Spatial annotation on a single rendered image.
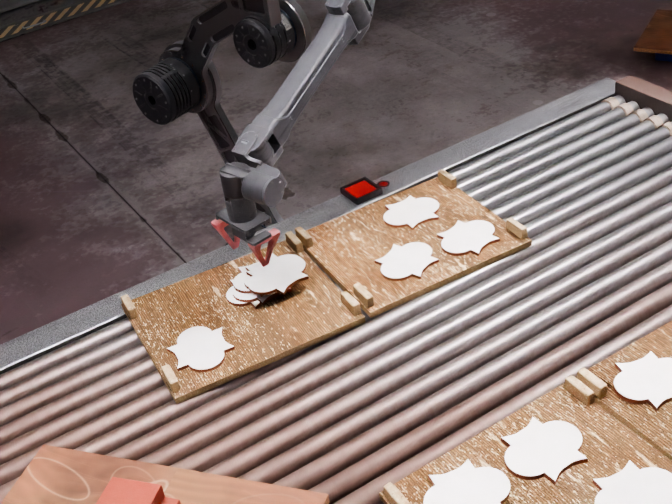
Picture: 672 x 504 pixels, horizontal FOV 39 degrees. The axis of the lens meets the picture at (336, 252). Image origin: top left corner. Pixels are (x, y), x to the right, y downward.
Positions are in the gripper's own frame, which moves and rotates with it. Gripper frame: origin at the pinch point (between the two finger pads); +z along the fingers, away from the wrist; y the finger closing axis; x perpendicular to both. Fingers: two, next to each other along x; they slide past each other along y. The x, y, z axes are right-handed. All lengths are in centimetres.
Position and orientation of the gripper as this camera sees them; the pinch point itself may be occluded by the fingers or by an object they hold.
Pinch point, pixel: (250, 253)
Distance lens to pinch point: 191.8
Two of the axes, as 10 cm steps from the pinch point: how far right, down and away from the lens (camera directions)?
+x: -7.2, 4.5, -5.2
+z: 1.0, 8.2, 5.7
